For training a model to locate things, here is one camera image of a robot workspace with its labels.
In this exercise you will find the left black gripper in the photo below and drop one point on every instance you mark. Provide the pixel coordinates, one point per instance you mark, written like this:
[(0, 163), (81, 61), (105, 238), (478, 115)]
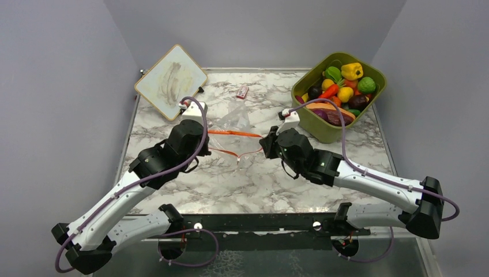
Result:
[(204, 150)]

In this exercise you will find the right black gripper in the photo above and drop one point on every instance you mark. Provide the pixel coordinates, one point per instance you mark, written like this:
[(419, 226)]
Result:
[(269, 142)]

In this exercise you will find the clear zip top bag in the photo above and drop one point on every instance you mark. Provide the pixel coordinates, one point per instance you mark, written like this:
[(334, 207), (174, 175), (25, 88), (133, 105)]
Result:
[(231, 136)]

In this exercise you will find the yellow toy bell pepper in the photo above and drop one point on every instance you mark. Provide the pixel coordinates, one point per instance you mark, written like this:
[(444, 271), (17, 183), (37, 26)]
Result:
[(352, 71)]

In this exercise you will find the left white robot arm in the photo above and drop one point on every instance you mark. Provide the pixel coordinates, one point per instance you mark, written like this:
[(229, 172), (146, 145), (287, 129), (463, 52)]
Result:
[(88, 243)]

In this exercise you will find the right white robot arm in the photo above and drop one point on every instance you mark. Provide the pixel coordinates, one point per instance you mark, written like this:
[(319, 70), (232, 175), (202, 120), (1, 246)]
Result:
[(414, 205)]

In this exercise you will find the olive green plastic bin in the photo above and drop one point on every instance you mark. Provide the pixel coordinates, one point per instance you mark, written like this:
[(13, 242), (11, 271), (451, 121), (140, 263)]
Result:
[(315, 125)]

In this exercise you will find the small red white box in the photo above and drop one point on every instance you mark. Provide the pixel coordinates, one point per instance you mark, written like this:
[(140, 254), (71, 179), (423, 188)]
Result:
[(242, 92)]

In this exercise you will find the red toy steak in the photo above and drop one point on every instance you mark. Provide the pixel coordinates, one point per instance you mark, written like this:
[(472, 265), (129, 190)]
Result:
[(333, 116)]

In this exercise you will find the black toy fruit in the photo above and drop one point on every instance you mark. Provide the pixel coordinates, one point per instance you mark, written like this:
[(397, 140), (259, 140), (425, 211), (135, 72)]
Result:
[(314, 92)]

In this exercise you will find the small orange toy pumpkin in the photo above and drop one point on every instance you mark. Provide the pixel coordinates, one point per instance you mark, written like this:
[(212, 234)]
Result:
[(336, 100)]

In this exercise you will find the orange toy carrot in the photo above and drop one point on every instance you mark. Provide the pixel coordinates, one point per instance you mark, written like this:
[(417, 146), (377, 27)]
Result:
[(330, 92)]

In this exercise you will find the yellow toy lemon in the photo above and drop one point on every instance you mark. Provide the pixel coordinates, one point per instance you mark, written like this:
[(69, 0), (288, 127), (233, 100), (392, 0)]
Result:
[(344, 94)]

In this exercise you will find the green toy leafy vegetable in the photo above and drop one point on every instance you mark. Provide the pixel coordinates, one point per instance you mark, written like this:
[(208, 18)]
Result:
[(333, 73)]

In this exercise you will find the peach toy fruit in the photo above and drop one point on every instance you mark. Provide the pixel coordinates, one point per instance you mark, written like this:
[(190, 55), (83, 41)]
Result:
[(351, 83)]

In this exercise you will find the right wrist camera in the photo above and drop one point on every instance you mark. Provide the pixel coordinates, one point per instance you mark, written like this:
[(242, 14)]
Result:
[(290, 119)]

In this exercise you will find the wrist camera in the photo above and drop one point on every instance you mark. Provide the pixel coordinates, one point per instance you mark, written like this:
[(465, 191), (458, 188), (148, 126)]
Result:
[(290, 119), (190, 110)]

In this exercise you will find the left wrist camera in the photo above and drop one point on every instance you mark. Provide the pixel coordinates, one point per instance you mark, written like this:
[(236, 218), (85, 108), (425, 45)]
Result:
[(190, 110)]

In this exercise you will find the small whiteboard with wooden frame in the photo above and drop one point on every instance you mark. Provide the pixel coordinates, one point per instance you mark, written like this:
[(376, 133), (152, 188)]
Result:
[(174, 76)]

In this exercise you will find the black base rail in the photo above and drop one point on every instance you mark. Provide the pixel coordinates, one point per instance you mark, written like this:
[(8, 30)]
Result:
[(250, 232)]

